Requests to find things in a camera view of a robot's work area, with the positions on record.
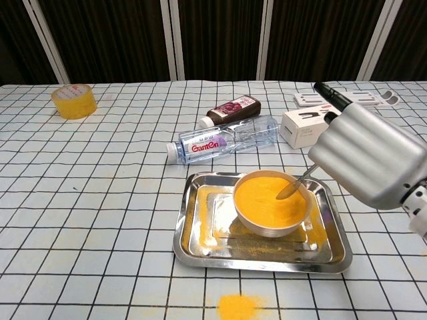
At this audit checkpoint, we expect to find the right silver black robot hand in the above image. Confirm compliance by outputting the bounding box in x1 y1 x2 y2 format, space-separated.
307 81 427 210

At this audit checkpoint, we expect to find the small metal spoon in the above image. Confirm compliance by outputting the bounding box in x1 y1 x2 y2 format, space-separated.
275 165 318 201

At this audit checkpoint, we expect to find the bowl of yellow powder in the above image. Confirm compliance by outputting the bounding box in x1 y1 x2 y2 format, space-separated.
233 169 313 238

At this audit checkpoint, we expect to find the rectangular steel tray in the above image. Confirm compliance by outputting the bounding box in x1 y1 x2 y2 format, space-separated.
172 171 354 273

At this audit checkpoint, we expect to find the white black-grid tablecloth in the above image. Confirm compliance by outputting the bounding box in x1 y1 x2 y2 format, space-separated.
0 79 427 320

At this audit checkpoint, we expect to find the white stapler box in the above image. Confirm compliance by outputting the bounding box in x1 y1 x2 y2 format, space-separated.
279 103 342 150

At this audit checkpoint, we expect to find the clear plastic water bottle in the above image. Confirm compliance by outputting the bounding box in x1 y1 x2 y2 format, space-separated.
166 115 280 165

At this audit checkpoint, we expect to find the dark juice bottle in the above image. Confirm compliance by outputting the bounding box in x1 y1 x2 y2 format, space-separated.
199 95 262 128

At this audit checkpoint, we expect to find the spilled yellow powder pile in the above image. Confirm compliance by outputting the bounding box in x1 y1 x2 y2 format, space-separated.
216 293 264 320

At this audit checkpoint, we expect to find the yellow packing tape roll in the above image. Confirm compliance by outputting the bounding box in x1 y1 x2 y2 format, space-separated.
51 84 98 120

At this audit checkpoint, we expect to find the white screen frame post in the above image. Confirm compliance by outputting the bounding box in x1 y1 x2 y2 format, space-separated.
256 0 278 81
159 0 185 81
23 0 71 84
358 0 394 81

